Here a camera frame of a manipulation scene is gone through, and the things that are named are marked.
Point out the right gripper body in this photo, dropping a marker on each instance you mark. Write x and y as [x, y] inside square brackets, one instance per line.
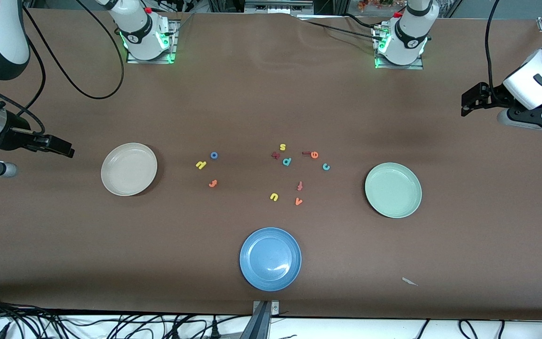
[18, 136]

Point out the yellow letter h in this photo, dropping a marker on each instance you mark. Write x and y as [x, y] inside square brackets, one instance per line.
[200, 165]

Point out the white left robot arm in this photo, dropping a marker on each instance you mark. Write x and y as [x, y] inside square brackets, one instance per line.
[410, 28]

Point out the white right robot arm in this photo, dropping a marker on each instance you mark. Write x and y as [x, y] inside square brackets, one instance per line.
[134, 28]

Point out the beige round plate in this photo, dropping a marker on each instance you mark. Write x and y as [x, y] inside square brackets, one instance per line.
[129, 169]

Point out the green round plate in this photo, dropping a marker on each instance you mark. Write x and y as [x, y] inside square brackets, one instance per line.
[393, 190]

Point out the orange red decoration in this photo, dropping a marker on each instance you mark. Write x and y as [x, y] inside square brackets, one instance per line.
[370, 4]

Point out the white paper scrap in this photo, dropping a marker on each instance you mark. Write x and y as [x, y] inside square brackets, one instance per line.
[410, 281]

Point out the brown table cover sheet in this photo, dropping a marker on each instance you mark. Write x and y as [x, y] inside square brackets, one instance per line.
[252, 94]

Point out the teal letter p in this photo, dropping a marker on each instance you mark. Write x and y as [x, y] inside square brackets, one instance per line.
[286, 162]

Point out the grey metal device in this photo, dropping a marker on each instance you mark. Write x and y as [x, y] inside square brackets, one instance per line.
[278, 7]

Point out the blue round plate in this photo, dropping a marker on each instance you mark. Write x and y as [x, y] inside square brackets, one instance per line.
[270, 259]

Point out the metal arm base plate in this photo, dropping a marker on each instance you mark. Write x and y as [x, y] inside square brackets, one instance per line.
[139, 61]
[402, 67]

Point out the metal camera post bracket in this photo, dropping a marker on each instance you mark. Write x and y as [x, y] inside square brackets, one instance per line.
[261, 320]

